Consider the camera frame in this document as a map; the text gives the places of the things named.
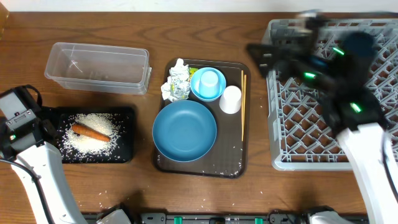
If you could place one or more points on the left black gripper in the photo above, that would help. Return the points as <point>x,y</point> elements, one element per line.
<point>45,118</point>

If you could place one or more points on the white cup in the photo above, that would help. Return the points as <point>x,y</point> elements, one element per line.
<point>230,100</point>

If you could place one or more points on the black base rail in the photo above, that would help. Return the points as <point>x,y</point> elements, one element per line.
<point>272,218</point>

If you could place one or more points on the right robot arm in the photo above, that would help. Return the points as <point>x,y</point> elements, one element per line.
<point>349,107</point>

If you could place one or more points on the crumpled white wrapper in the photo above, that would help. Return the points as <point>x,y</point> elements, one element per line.
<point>177,86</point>

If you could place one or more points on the grey dishwasher rack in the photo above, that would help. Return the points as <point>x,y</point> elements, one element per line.
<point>300,140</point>

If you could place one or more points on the light blue bowl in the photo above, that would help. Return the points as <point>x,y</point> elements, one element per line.
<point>195,81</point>

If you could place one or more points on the clear plastic bin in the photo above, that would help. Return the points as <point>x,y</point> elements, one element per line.
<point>102,68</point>

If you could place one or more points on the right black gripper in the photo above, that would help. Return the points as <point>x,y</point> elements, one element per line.
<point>284,55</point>

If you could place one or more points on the white rice pile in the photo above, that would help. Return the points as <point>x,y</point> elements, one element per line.
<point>73,143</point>

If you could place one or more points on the light blue cup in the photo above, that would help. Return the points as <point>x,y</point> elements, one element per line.
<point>209,84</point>

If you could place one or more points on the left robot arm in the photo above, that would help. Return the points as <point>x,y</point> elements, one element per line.
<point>40,170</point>

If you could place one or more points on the dark brown serving tray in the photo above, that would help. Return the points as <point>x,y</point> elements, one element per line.
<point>228,156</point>

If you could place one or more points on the dark blue plate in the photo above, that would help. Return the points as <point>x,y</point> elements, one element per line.
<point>184,131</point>

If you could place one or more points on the black plastic tray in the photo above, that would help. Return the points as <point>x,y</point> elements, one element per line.
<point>126,117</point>

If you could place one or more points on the orange carrot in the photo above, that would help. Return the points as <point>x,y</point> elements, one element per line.
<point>91,133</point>

